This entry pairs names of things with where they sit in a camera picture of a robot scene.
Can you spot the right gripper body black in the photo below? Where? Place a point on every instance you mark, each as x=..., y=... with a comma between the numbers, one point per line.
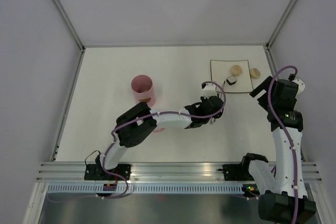
x=272, y=97

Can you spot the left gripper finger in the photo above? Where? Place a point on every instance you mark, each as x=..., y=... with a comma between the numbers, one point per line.
x=212, y=121
x=219, y=114

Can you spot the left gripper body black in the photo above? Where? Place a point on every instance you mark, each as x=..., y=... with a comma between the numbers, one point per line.
x=203, y=99

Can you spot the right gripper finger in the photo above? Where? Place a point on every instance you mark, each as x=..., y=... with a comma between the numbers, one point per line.
x=262, y=100
x=264, y=86

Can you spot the metal tongs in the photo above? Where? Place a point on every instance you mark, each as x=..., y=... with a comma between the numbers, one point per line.
x=221, y=94

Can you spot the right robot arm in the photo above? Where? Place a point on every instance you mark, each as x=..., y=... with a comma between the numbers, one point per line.
x=283, y=197

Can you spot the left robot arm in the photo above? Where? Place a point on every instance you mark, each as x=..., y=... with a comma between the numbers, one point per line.
x=136, y=124

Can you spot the pink lunch box lid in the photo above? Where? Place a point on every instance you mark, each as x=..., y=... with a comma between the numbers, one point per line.
x=158, y=129

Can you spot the pink cylindrical lunch box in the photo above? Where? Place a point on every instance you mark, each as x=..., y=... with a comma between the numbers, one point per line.
x=143, y=90

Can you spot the round beige bun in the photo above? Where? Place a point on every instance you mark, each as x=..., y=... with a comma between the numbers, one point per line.
x=255, y=73
x=236, y=70

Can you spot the white square plate black rim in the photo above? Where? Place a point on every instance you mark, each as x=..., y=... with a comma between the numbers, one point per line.
x=220, y=71

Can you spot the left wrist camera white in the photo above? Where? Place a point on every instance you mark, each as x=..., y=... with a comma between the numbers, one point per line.
x=208, y=90

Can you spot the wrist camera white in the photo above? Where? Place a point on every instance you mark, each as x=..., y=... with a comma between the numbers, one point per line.
x=301, y=85
x=208, y=90

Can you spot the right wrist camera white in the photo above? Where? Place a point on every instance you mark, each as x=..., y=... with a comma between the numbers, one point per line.
x=301, y=85

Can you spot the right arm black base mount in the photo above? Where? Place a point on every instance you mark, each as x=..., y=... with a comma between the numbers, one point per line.
x=232, y=172

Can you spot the right aluminium frame post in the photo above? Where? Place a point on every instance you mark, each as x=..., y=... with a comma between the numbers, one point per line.
x=285, y=15

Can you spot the aluminium frame post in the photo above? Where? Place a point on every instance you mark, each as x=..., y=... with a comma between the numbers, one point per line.
x=285, y=15
x=64, y=16

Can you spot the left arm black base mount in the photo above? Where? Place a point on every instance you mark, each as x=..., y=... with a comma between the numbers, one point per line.
x=94, y=172

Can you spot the left aluminium frame post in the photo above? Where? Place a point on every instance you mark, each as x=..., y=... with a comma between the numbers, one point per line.
x=64, y=16

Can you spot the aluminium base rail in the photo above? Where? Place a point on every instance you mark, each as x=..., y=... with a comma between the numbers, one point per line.
x=206, y=172

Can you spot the white slotted cable duct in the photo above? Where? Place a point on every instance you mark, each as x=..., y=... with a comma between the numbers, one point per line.
x=143, y=188

